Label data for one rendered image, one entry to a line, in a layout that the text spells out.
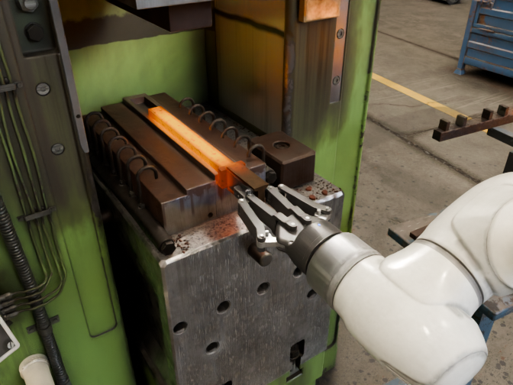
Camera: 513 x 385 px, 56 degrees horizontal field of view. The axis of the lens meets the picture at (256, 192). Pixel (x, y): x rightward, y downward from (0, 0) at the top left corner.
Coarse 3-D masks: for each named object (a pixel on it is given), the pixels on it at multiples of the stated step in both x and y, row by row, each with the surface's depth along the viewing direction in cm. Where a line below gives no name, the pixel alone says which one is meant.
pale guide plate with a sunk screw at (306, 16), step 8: (304, 0) 89; (312, 0) 89; (320, 0) 90; (328, 0) 91; (336, 0) 92; (304, 8) 89; (312, 8) 90; (320, 8) 91; (328, 8) 92; (336, 8) 93; (304, 16) 90; (312, 16) 91; (320, 16) 92; (328, 16) 93; (336, 16) 94
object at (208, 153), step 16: (160, 112) 99; (176, 128) 92; (192, 144) 86; (208, 144) 87; (208, 160) 82; (224, 160) 82; (240, 160) 80; (224, 176) 78; (240, 176) 75; (256, 176) 75; (256, 192) 73
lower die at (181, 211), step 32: (128, 96) 109; (160, 96) 111; (96, 128) 99; (128, 128) 97; (160, 128) 94; (192, 128) 96; (160, 160) 85; (192, 160) 85; (256, 160) 85; (160, 192) 78; (192, 192) 78; (224, 192) 82; (160, 224) 79; (192, 224) 81
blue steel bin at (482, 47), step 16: (480, 0) 393; (496, 0) 385; (512, 0) 373; (480, 16) 400; (496, 16) 387; (512, 16) 377; (480, 32) 402; (496, 32) 392; (512, 32) 380; (464, 48) 418; (480, 48) 407; (496, 48) 395; (512, 48) 385; (464, 64) 426; (480, 64) 410; (496, 64) 400; (512, 64) 388
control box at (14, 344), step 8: (0, 320) 53; (0, 328) 53; (8, 328) 54; (0, 336) 53; (8, 336) 54; (0, 344) 53; (8, 344) 53; (16, 344) 54; (0, 352) 53; (8, 352) 53; (0, 360) 53
